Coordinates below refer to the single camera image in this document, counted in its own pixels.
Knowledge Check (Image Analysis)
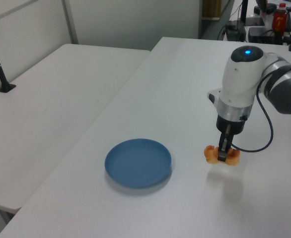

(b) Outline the white side table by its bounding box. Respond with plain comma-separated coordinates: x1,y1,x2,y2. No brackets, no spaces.
0,44,151,215

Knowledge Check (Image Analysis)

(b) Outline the flat black electronics box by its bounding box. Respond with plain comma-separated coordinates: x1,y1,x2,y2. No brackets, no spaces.
248,26,286,45

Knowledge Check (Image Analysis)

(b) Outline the small black electronics box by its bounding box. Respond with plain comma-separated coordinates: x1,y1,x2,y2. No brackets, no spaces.
224,20,246,42

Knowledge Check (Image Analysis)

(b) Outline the blue round plate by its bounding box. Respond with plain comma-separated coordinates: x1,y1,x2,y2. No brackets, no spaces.
104,138,172,190

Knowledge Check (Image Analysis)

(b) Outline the black pole with base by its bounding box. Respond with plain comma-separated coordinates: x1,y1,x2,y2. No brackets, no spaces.
0,25,17,94

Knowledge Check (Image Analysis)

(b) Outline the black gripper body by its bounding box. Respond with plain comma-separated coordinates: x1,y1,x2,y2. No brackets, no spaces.
216,114,248,136

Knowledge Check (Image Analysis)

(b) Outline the black monitor stand pole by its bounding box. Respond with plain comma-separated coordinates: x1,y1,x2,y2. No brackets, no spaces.
240,0,248,23

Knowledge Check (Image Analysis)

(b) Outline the red drink bottle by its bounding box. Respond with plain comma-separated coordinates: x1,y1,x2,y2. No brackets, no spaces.
272,2,289,35

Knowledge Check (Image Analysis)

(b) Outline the orange braided bread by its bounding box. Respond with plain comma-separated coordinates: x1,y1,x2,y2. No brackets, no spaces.
203,144,241,166

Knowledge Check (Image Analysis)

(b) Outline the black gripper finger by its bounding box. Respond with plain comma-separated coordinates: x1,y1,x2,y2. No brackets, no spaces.
218,133,233,162

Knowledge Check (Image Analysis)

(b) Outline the tan wooden furniture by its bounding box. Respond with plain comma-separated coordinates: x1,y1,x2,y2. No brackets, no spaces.
201,0,232,20

